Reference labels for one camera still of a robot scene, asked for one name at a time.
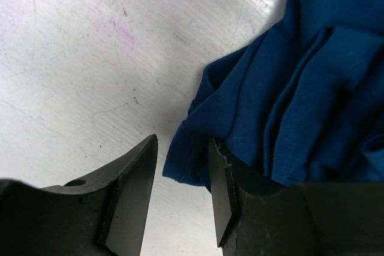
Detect blue mickey t-shirt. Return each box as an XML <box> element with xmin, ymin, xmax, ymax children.
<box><xmin>163</xmin><ymin>0</ymin><xmax>383</xmax><ymax>186</ymax></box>

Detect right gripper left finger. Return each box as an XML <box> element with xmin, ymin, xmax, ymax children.
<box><xmin>38</xmin><ymin>134</ymin><xmax>159</xmax><ymax>256</ymax></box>

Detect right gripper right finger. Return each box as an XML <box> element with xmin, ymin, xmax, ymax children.
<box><xmin>208</xmin><ymin>138</ymin><xmax>309</xmax><ymax>255</ymax></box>

